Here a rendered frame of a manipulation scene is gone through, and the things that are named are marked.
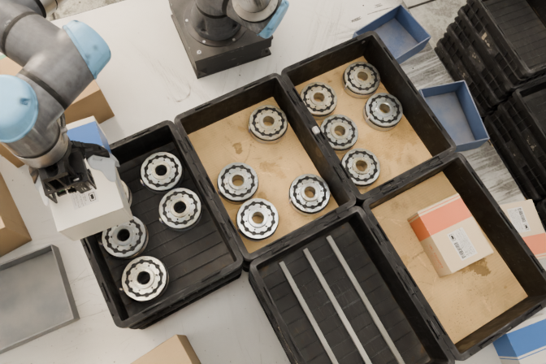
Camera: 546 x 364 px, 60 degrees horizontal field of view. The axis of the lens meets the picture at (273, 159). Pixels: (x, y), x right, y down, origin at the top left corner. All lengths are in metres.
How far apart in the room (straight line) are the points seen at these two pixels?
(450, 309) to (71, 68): 0.99
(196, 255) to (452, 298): 0.63
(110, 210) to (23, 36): 0.35
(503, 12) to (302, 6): 0.89
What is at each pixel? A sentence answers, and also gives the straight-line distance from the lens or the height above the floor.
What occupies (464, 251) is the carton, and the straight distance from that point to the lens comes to 1.23.
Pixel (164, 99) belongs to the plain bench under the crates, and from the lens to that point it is 1.49.
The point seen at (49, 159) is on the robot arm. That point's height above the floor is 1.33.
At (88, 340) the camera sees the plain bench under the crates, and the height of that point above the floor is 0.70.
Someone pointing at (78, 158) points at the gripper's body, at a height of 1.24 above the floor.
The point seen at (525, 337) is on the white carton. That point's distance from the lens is 1.40.
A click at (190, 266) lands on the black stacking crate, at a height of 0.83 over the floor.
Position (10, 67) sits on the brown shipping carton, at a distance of 1.46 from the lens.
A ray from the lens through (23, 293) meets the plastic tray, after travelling 1.41.
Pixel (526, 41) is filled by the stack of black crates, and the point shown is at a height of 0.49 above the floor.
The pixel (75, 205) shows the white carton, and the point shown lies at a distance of 0.94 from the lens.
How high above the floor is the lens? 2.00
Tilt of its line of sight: 69 degrees down
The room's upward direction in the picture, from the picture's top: 11 degrees clockwise
